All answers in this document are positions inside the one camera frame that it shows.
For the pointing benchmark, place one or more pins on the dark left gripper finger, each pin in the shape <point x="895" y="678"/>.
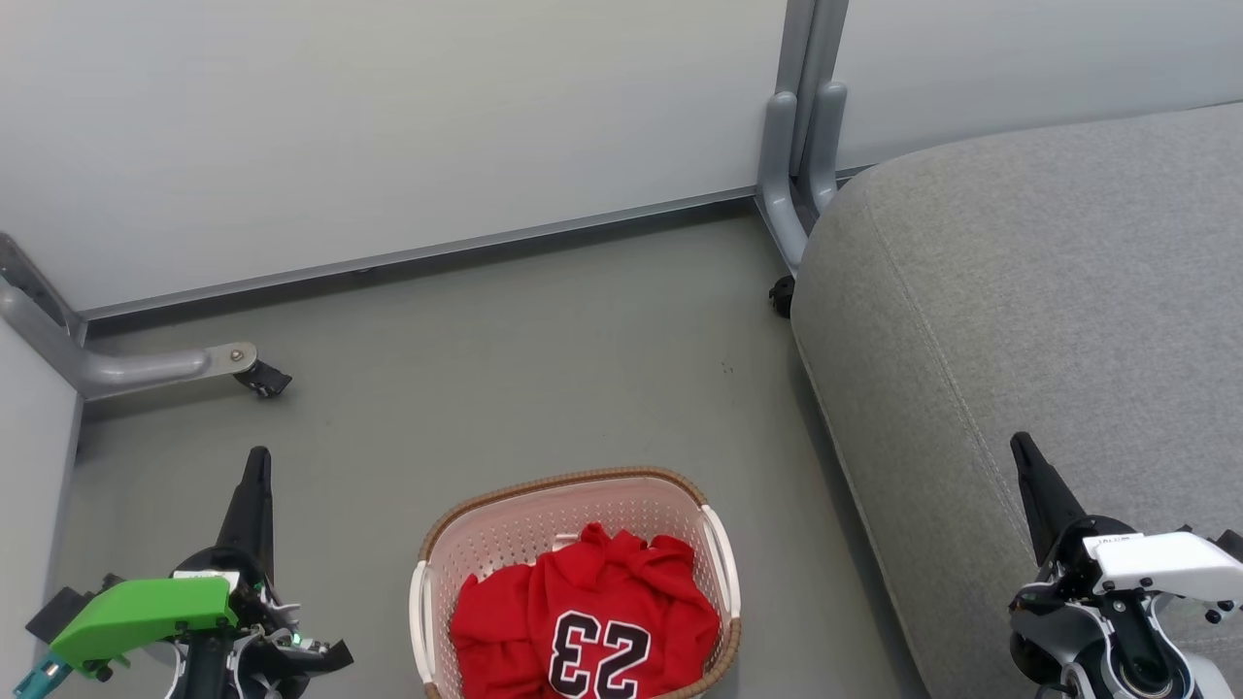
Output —
<point x="252" y="515"/>

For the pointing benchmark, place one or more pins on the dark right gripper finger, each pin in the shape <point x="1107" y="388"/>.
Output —
<point x="1044" y="500"/>

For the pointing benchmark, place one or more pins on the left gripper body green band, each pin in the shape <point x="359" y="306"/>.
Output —
<point x="136" y="616"/>

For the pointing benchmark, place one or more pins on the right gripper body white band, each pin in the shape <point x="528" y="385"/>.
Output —
<point x="1165" y="563"/>

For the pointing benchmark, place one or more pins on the red jersey number 23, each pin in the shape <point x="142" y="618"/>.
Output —
<point x="670" y="621"/>

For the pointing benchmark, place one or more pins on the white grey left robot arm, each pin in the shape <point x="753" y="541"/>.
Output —
<point x="209" y="675"/>

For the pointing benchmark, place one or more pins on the grey fabric sofa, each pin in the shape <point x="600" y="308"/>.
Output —
<point x="1020" y="291"/>

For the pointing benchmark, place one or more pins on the black caster wheel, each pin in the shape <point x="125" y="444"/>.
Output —
<point x="782" y="296"/>
<point x="264" y="381"/>

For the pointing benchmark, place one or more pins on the cream laundry basket brown rim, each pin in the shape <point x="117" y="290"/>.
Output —
<point x="583" y="505"/>

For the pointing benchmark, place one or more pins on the teal left camera connector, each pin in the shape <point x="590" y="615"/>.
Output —
<point x="39" y="677"/>

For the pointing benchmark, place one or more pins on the grey partition post with foot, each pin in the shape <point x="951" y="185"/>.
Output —
<point x="136" y="369"/>

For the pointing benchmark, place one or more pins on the grey partition bottom rail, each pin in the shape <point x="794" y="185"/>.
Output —
<point x="418" y="254"/>

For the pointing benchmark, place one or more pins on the grey partition post double foot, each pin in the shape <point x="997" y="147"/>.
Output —
<point x="777" y="175"/>

